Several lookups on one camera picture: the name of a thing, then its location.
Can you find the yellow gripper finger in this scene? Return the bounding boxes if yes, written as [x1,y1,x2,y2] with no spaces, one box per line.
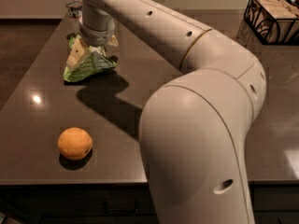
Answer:
[107,35,119,47]
[66,37,91,71]

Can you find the green rice chip bag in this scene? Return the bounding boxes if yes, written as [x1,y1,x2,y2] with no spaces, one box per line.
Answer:
[64,35,117,83]

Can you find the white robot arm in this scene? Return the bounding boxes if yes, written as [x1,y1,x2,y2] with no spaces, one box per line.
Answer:
[80,0,266,224]

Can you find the clear plastic water bottle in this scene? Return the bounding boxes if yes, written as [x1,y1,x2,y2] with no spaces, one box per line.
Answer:
[64,0,82,19]

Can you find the orange fruit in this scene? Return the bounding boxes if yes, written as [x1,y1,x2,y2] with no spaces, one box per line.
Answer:
[58,127,93,161]

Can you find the black drawer handle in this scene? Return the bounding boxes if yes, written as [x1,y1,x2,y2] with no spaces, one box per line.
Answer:
[103,200,138,215]

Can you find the black wire basket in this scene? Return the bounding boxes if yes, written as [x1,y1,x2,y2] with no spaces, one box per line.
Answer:
[244,0,299,46]

